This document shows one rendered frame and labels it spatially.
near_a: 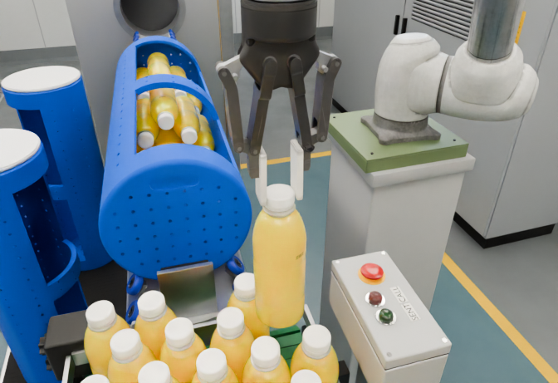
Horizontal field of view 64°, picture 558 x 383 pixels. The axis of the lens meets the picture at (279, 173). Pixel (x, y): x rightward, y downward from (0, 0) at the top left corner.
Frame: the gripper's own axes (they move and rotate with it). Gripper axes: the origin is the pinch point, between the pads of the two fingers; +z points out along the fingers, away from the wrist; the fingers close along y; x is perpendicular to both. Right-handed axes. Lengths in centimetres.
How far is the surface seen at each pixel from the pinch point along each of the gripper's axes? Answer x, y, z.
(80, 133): -131, 47, 51
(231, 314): -0.4, 7.1, 23.0
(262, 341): 5.4, 3.7, 23.0
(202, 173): -24.8, 7.5, 13.4
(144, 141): -58, 19, 22
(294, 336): -9.9, -5.7, 43.6
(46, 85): -130, 54, 30
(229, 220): -24.9, 3.2, 24.9
